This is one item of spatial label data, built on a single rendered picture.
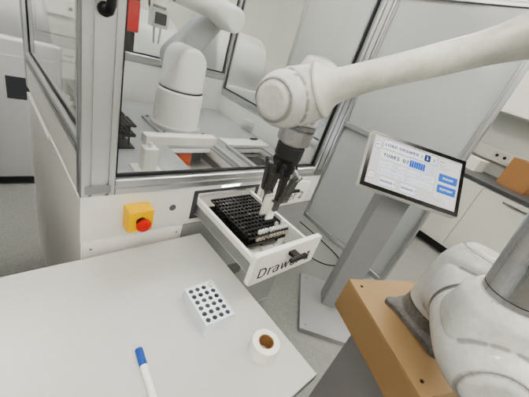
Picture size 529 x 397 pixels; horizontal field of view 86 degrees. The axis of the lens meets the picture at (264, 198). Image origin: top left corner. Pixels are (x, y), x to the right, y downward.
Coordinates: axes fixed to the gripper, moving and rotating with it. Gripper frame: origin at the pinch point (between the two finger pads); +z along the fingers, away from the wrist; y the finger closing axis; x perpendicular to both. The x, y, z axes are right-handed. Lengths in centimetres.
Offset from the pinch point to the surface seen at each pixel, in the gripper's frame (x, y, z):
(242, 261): 9.0, -5.1, 14.2
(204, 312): 23.8, -11.1, 20.7
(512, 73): -169, -3, -69
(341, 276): -94, 1, 69
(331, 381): -21, -37, 54
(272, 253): 5.0, -10.8, 7.4
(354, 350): -20, -38, 35
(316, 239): -15.0, -10.8, 7.8
